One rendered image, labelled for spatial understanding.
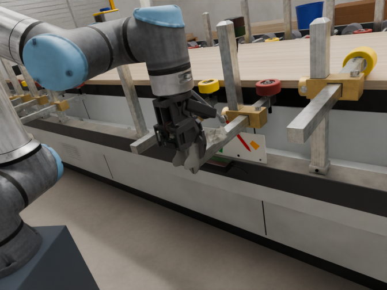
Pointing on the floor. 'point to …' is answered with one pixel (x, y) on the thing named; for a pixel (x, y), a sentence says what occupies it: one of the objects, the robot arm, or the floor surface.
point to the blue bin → (308, 14)
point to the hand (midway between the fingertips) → (195, 167)
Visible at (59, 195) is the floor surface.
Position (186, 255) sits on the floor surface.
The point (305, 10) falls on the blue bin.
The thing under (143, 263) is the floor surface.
